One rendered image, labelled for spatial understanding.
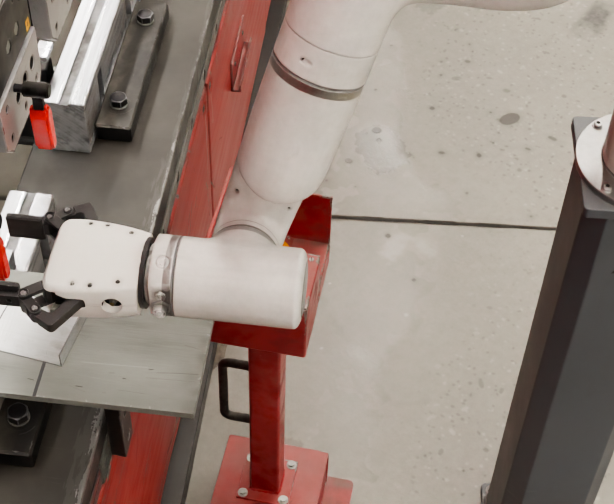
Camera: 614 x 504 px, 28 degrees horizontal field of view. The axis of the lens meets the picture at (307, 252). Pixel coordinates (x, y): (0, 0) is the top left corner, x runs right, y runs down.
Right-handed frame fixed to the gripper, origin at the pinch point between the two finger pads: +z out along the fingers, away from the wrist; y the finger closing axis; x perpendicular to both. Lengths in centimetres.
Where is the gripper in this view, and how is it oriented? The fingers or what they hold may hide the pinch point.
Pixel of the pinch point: (4, 257)
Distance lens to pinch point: 134.7
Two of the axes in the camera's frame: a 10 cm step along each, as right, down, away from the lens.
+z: -9.9, -1.0, 0.6
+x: 0.2, -6.6, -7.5
